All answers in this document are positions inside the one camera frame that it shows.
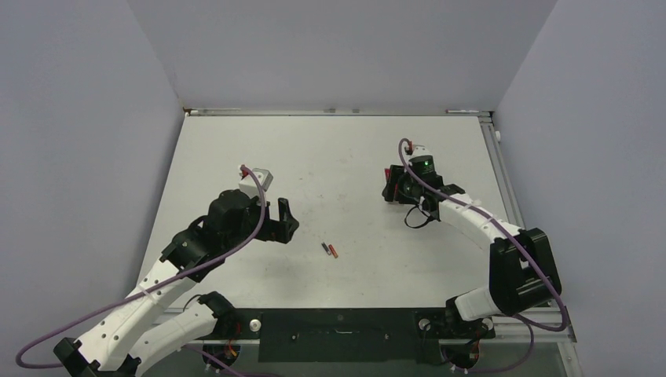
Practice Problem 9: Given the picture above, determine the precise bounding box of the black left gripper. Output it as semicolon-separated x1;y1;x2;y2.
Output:
223;193;298;251

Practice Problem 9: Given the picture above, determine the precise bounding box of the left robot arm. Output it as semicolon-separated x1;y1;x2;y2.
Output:
53;189;299;376

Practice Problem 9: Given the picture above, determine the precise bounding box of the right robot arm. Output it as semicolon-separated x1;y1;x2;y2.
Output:
382;155;569;336

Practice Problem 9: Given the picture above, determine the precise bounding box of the black battery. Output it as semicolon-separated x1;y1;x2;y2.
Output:
321;242;332;255

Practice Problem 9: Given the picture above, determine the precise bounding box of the red orange battery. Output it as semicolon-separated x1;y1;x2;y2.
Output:
328;244;338;258

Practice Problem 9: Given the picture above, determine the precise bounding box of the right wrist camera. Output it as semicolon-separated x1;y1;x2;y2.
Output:
404;141;430;159

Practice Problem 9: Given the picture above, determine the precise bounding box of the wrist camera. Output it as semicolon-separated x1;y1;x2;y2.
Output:
404;141;430;159
239;165;273;198

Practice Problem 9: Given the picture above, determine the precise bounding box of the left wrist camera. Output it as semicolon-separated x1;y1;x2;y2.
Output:
239;165;273;198

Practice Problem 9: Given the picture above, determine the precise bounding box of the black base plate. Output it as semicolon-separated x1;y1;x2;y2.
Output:
204;308;496;364

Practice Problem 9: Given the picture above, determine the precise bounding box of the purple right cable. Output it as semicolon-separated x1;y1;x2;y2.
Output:
397;137;569;333

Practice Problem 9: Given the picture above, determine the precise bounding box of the purple cable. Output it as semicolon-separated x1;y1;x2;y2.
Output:
397;137;569;333
15;165;269;371

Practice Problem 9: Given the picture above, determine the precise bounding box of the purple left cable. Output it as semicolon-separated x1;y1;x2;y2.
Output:
15;165;269;371

